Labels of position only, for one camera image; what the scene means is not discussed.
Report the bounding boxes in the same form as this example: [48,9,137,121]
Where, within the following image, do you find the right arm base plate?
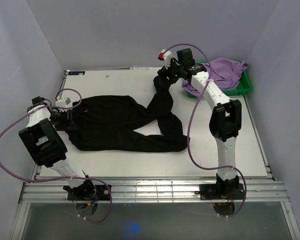
[194,183,245,200]

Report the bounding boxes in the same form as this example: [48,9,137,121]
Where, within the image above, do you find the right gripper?
[157,56,184,89]

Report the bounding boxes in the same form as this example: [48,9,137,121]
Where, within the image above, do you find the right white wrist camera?
[158,49,173,69]

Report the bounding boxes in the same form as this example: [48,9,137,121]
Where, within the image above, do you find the purple trousers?
[181,57,250,94]

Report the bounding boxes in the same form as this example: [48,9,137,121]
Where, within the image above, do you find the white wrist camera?
[158,49,173,69]
[55,97,71,110]

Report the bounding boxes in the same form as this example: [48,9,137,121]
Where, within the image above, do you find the black trousers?
[66,76,187,153]

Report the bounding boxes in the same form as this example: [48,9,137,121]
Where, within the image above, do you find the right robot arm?
[157,48,242,199]

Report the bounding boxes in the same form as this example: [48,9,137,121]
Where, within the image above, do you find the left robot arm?
[18,96,97,200]

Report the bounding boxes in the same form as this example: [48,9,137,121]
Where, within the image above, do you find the aluminium frame rail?
[19,178,290,204]

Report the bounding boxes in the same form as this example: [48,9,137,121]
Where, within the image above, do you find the papers behind table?
[129,66,162,70]

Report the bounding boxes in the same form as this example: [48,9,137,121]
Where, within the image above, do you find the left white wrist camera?
[55,97,71,110]

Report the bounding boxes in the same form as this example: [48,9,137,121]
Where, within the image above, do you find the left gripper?
[49,109,79,132]

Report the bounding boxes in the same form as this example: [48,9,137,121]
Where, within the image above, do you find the green plastic bin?
[184,59,254,99]

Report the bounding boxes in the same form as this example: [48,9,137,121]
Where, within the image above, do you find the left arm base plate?
[66,184,110,202]

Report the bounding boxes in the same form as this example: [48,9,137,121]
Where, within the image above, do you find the blue label sticker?
[67,71,86,76]

